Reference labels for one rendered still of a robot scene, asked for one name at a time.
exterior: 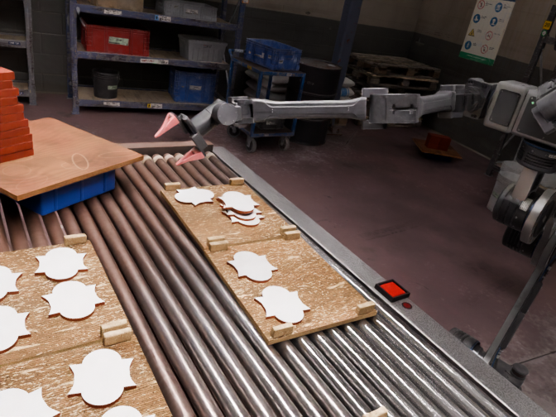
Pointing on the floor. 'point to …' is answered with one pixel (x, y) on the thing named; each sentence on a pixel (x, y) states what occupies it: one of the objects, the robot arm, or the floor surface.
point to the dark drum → (323, 71)
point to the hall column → (343, 44)
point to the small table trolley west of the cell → (266, 98)
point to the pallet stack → (390, 78)
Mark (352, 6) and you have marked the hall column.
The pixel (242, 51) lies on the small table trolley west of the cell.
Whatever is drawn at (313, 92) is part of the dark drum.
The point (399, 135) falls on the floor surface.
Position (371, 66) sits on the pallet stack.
